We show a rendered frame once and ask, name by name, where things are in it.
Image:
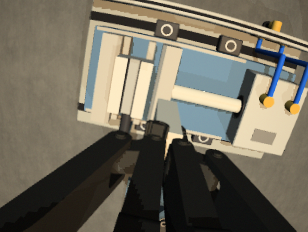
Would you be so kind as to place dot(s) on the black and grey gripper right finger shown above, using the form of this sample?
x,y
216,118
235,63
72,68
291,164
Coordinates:
x,y
188,204

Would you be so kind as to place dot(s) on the beige slotted block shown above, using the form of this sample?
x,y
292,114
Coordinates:
x,y
130,83

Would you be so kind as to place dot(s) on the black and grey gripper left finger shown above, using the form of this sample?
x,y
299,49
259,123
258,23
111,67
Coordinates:
x,y
67,197

